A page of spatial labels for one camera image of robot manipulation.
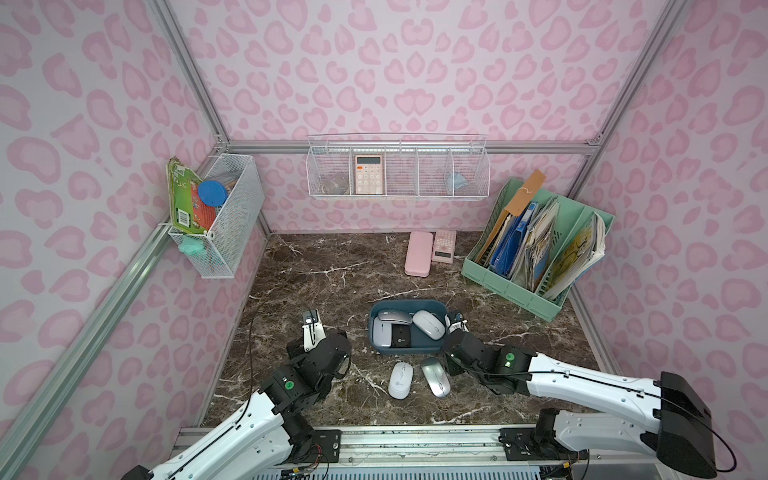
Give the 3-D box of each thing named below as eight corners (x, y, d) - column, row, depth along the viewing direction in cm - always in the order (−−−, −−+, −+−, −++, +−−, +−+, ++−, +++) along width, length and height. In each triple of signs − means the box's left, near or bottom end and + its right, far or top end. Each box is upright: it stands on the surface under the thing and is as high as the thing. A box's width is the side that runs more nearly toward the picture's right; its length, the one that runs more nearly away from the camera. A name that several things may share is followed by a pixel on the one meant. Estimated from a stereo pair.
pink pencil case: (403, 275, 109) (403, 270, 107) (410, 235, 122) (410, 230, 120) (429, 278, 108) (430, 273, 106) (433, 237, 121) (434, 232, 119)
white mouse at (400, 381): (388, 399, 82) (388, 396, 80) (389, 365, 88) (388, 361, 86) (414, 399, 82) (414, 396, 80) (412, 365, 88) (413, 361, 86)
